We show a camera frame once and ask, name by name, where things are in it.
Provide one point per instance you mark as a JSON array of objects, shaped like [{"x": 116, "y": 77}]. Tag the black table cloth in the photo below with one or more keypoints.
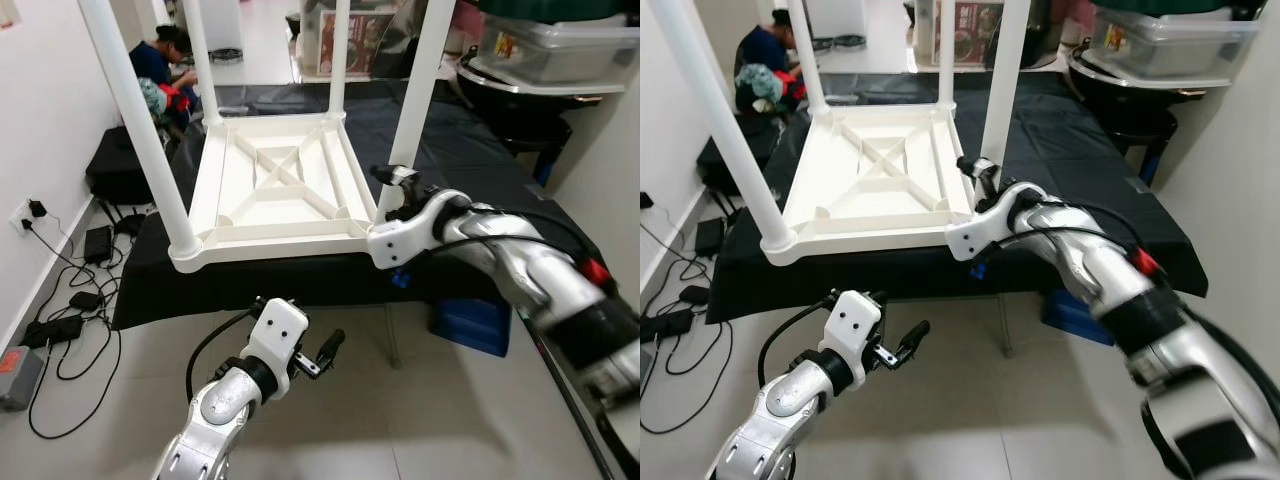
[
  {"x": 1080, "y": 150},
  {"x": 470, "y": 150}
]

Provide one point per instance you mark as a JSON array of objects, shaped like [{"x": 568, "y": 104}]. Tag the black router with antennas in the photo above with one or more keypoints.
[{"x": 130, "y": 222}]

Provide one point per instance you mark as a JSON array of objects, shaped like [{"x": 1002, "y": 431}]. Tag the black floor rod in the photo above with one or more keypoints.
[{"x": 575, "y": 410}]

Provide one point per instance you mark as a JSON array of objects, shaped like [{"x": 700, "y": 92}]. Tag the black power strip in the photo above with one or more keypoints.
[
  {"x": 52, "y": 332},
  {"x": 665, "y": 325}
]

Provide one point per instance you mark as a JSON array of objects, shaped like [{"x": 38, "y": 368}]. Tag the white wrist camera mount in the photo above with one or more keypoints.
[
  {"x": 278, "y": 335},
  {"x": 400, "y": 240},
  {"x": 852, "y": 330},
  {"x": 980, "y": 235}
]

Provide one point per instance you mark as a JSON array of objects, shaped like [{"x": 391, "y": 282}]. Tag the blue plastic crate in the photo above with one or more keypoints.
[
  {"x": 470, "y": 322},
  {"x": 1075, "y": 315}
]

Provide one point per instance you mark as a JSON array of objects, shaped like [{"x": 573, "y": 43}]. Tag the grey box red label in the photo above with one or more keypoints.
[{"x": 18, "y": 375}]

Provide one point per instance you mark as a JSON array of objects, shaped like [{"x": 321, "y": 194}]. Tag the clear storage box orange lid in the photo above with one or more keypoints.
[
  {"x": 925, "y": 30},
  {"x": 312, "y": 35}
]

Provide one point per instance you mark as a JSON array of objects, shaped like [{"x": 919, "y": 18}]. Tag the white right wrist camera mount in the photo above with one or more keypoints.
[
  {"x": 980, "y": 235},
  {"x": 400, "y": 240}
]

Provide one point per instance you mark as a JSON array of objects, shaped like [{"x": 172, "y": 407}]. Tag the red food poster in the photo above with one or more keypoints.
[
  {"x": 372, "y": 45},
  {"x": 975, "y": 35}
]

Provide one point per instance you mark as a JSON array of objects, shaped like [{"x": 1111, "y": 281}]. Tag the green red cloth bundle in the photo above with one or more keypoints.
[
  {"x": 760, "y": 85},
  {"x": 152, "y": 97}
]

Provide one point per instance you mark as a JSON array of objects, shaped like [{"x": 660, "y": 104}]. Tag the white wall power outlet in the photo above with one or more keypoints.
[{"x": 18, "y": 218}]

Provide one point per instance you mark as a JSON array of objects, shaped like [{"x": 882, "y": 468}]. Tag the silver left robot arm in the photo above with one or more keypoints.
[
  {"x": 215, "y": 420},
  {"x": 790, "y": 415}
]

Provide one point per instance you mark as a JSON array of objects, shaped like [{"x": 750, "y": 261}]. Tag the black carry bag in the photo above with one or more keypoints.
[
  {"x": 735, "y": 150},
  {"x": 115, "y": 170}
]

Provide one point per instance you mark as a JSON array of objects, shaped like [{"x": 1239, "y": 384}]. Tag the black shiny plastic bag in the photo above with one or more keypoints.
[
  {"x": 1045, "y": 35},
  {"x": 462, "y": 30}
]

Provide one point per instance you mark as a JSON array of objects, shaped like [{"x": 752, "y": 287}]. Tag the grey metal table leg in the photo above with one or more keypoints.
[
  {"x": 1005, "y": 325},
  {"x": 392, "y": 335}
]

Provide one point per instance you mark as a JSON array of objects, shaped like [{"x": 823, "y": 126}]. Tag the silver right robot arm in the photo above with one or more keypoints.
[
  {"x": 520, "y": 265},
  {"x": 1100, "y": 270}
]

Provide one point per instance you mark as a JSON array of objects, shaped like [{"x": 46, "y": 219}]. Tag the small black power adapter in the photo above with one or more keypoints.
[
  {"x": 85, "y": 300},
  {"x": 695, "y": 295}
]

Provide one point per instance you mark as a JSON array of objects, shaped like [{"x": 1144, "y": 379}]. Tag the grey tape patch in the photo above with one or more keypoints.
[{"x": 1137, "y": 186}]

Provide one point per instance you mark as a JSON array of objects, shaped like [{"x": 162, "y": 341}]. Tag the person in dark blue shirt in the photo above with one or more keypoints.
[
  {"x": 150, "y": 60},
  {"x": 765, "y": 45}
]

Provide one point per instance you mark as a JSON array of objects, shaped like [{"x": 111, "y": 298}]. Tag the clear plastic storage container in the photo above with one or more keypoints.
[
  {"x": 570, "y": 55},
  {"x": 1170, "y": 45}
]

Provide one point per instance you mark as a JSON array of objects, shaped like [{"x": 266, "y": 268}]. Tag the green round pot lid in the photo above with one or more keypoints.
[
  {"x": 1170, "y": 5},
  {"x": 560, "y": 8}
]

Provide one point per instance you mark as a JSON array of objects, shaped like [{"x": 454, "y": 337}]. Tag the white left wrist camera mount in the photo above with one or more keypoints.
[
  {"x": 852, "y": 330},
  {"x": 278, "y": 335}
]

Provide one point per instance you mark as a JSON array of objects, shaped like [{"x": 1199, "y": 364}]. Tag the white plastic table top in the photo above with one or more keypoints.
[
  {"x": 880, "y": 175},
  {"x": 280, "y": 180}
]

